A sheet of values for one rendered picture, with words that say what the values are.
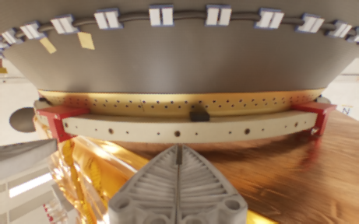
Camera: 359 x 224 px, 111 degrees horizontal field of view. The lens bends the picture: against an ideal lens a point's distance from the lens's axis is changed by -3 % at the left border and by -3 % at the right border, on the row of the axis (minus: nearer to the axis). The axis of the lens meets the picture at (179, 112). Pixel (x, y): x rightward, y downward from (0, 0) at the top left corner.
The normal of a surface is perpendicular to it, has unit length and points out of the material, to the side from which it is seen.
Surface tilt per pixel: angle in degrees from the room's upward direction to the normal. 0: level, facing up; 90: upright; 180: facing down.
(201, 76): 62
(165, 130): 90
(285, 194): 180
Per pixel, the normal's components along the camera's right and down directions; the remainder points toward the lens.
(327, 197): 0.00, -0.97
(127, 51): -0.11, 0.68
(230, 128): 0.12, 0.25
